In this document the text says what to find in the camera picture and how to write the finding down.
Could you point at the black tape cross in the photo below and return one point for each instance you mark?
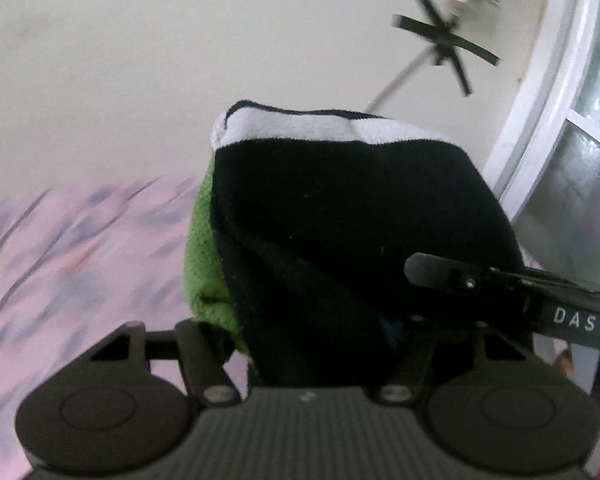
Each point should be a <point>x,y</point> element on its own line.
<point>445,35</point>

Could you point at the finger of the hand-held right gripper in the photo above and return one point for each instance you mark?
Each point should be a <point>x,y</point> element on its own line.
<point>440,272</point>

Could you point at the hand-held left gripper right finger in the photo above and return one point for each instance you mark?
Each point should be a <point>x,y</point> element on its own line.
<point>420,356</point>

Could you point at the green black white striped garment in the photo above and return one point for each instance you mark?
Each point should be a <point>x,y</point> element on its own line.
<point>355,210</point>

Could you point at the pink floral bedsheet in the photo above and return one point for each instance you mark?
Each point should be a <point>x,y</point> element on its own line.
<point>80,280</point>

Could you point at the white framed frosted window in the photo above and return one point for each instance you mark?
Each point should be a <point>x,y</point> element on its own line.
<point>580,185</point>

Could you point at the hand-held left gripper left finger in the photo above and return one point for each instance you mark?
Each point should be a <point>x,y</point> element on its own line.
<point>196,346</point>

